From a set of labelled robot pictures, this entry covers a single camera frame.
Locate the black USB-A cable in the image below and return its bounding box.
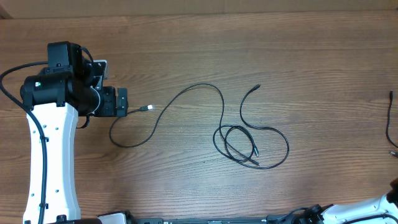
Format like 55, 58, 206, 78
108, 82, 261, 167

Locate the black USB-C cable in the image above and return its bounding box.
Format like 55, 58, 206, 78
223, 83, 290, 170

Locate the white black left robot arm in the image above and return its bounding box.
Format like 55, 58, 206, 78
21, 41, 128, 223

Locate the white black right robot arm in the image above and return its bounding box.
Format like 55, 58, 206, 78
294, 179, 397, 224

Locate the brown cardboard wall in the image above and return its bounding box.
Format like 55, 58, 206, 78
1, 0, 397, 19

